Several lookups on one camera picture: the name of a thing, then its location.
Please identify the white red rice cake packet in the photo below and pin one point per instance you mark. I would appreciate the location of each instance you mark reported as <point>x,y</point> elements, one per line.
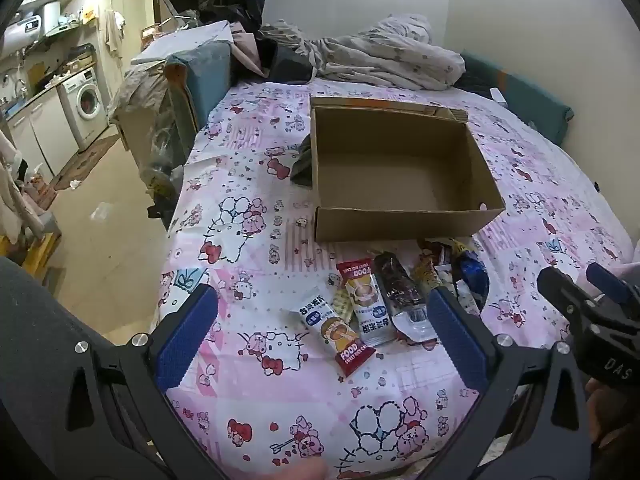
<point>330,330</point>
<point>367,305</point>

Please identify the white cover sheet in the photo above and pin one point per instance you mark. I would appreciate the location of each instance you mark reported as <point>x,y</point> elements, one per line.
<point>190,40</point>

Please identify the white water heater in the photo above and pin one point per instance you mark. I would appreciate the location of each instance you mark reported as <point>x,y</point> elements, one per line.
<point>30,25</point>

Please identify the light hanging clothes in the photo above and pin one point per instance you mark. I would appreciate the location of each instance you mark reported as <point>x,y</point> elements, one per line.
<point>15,200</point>

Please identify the white washing machine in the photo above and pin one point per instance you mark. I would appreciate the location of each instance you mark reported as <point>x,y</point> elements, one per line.
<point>87,100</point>

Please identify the long teal headboard cushion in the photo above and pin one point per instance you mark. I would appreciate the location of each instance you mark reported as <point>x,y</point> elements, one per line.
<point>530,100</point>

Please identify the small white object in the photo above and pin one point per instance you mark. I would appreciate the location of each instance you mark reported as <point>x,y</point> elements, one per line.
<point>498,96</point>

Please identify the patterned floor mat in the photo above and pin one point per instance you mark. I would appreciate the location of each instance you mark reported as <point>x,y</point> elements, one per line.
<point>85,160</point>

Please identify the blue yellow snack packet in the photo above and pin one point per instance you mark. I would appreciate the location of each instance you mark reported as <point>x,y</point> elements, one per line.
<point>472,272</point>

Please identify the pink cloth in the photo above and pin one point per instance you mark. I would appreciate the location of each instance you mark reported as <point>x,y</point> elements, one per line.
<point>245,45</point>

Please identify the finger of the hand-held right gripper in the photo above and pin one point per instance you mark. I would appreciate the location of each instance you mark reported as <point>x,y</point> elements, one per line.
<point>607,280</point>
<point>560,290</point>

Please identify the pink printed bed sheet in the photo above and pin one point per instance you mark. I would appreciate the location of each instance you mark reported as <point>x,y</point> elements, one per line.
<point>260,240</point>

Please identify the crumpled grey printed quilt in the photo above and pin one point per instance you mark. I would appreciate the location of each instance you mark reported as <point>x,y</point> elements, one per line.
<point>390,55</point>

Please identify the hanging white towel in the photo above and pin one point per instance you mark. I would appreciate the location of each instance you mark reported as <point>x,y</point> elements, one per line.
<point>112,30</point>

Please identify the small brown snack packet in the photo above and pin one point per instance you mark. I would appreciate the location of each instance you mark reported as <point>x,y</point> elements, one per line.
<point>436,252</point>

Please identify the brown cardboard box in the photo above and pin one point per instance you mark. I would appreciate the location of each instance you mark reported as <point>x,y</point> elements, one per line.
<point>400,170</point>

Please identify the white kitchen cabinet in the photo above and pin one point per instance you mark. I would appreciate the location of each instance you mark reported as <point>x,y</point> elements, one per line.
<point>40,130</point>

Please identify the person's right hand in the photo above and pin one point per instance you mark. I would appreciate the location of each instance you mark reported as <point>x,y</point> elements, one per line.
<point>615,410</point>

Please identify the dark sock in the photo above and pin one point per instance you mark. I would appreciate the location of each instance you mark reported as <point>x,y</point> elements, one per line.
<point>302,165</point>

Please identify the dark chocolate bar packet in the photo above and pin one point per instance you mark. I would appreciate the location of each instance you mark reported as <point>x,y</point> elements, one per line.
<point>397,285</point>

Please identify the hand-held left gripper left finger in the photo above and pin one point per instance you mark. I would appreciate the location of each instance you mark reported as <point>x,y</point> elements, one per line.
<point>185,340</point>

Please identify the crumpled grey plastic cover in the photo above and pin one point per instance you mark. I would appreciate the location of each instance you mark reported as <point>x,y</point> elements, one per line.
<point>137,92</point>

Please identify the yellow checkered wafer packet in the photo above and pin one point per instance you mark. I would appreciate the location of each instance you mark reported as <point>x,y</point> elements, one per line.
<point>343,306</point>

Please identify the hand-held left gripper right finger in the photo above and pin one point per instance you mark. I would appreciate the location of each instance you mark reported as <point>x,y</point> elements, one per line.
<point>457,340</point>

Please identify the white pink snack packet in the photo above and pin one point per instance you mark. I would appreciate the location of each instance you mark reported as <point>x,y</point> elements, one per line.
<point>465,302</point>

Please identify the yellow box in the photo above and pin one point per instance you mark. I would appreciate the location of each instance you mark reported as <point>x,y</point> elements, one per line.
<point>35,250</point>

